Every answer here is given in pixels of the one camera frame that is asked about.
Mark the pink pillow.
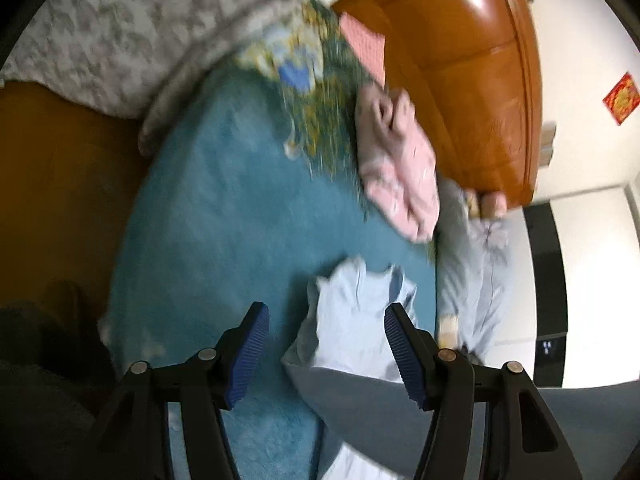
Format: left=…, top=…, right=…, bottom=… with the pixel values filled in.
left=480, top=191, right=507, bottom=218

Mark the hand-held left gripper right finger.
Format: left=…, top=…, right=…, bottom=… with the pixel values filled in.
left=383, top=302, right=584, bottom=480

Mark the light blue shirt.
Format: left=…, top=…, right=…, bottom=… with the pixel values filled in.
left=282, top=255, right=636, bottom=480

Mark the grey patterned bed cover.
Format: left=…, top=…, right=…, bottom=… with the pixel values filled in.
left=0, top=0, right=326, bottom=158

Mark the red wall decoration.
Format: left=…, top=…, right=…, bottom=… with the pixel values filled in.
left=602, top=72, right=640, bottom=126

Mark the teal floral bed sheet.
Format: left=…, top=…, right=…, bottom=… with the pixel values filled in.
left=107, top=0, right=441, bottom=480

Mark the wooden headboard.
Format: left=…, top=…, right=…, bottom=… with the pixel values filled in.
left=332, top=0, right=543, bottom=208

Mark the person's dark clothing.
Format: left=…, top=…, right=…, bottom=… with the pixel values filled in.
left=0, top=280, right=118, bottom=480

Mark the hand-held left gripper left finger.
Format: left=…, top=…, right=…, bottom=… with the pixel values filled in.
left=85, top=301, right=271, bottom=480

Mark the pink floral garment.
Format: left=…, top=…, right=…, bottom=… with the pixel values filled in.
left=354, top=85, right=441, bottom=243

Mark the pink knitted cloth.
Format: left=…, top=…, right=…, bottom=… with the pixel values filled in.
left=339, top=11, right=387, bottom=88

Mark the white wardrobe with black stripe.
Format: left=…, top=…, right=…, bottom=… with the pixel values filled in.
left=495, top=184, right=640, bottom=391

